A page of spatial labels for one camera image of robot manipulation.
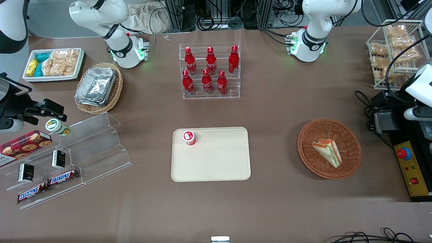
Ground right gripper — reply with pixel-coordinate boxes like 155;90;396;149
0;73;68;123

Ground triangle sandwich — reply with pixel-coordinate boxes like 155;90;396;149
312;139;342;168

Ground white rectangular snack tray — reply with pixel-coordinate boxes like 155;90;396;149
23;48;85;83

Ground tan oval wicker basket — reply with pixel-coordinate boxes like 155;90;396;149
74;62;124;115

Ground brown round wicker basket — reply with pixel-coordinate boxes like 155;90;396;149
297;118;362;180

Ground cream plastic tray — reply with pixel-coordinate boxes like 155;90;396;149
171;127;251;182

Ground green capped drink cup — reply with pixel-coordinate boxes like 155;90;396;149
45;118;72;137

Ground black box device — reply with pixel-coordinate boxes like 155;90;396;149
371;90;411;135

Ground clear rice cracker pack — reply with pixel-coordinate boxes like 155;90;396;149
51;50;67;77
64;49;80;76
42;58;55;77

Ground aluminium foil container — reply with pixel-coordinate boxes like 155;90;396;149
75;91;113;107
76;67;117;104

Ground red plaid cookie box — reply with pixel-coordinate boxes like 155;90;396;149
0;130;53;168

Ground yellow snack packet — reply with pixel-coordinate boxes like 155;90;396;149
26;59;39;76

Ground small black carton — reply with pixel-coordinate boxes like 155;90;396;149
52;150;66;169
18;163;35;183

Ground yellow emergency stop box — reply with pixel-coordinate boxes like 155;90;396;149
394;140;431;197

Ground bagged fried snack pack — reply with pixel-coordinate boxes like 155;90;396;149
390;35;414;50
370;43;389;57
370;56;393;70
386;25;408;38
373;67;398;82
393;47;421;63

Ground clear acrylic stepped shelf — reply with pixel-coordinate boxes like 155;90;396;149
5;112;132;210

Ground snickers chocolate bar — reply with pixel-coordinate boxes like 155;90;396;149
17;183;48;204
47;168;80;187

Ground beige cloth bag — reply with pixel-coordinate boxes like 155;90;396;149
128;2;170;34

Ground red cola bottle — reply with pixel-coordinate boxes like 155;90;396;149
182;70;195;95
184;47;198;76
228;45;240;75
216;70;228;96
201;69;214;95
206;47;218;76

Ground red capped yogurt cup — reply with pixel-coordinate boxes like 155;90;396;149
183;130;197;146

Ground clear acrylic bottle rack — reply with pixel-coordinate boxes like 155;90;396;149
179;43;241;100

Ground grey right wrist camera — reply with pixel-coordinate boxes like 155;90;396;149
0;118;25;133

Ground white wire rack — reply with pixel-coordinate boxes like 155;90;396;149
366;19;431;90

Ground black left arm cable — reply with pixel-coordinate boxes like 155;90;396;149
384;33;432;96

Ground black right base cables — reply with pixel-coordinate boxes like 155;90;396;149
119;23;157;52

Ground black base cables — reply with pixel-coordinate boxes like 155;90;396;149
259;28;295;46
119;23;157;52

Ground black cable bundle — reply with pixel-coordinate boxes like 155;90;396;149
328;227;424;243

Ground aluminium profile frame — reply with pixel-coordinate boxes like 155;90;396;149
163;0;274;31

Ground black left base cables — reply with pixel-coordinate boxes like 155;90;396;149
259;28;295;46

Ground black coiled cable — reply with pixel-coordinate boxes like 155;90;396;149
197;15;220;31

